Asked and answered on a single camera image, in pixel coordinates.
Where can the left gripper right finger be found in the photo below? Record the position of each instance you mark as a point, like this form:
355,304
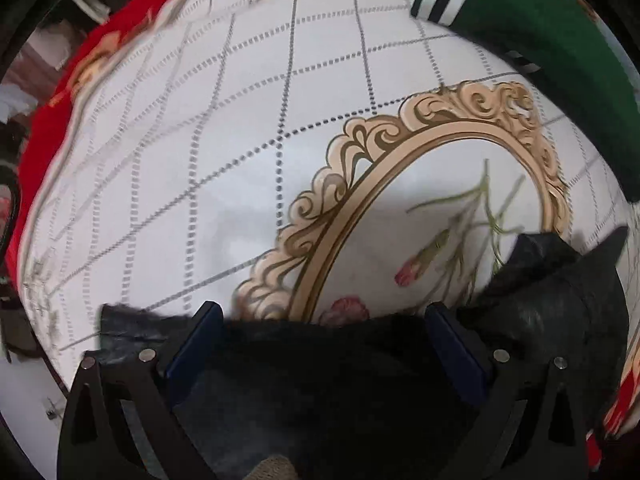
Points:
529,421

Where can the red floral fleece blanket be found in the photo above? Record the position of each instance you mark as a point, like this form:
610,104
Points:
65,110

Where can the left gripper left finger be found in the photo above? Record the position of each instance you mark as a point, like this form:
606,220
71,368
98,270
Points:
144,367

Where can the green striped sweater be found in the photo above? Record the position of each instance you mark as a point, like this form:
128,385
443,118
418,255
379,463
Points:
559,48

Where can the black leather jacket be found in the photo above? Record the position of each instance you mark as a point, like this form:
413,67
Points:
371,399

